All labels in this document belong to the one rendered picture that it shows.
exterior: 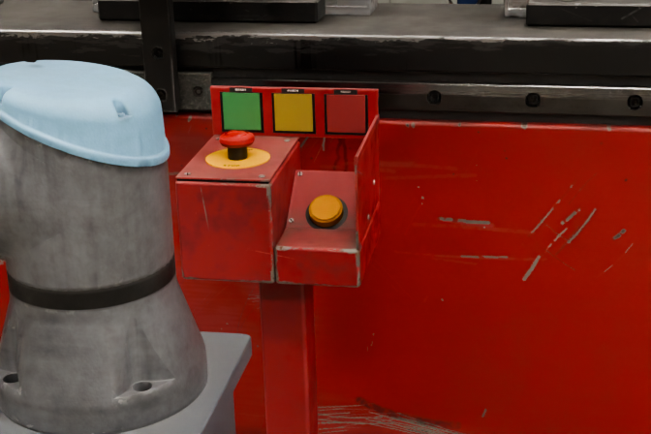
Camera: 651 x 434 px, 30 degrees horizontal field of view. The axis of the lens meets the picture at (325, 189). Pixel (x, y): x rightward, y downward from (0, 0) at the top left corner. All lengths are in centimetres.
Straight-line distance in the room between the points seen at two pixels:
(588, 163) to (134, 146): 84
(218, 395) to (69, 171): 20
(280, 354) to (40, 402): 61
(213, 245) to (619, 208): 52
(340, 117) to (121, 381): 65
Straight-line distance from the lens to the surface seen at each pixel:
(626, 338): 162
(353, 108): 140
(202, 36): 156
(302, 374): 143
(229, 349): 94
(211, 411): 86
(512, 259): 157
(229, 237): 132
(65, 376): 83
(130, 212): 80
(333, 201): 136
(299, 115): 141
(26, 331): 85
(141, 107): 80
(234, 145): 133
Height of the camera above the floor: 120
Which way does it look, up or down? 20 degrees down
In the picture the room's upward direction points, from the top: 2 degrees counter-clockwise
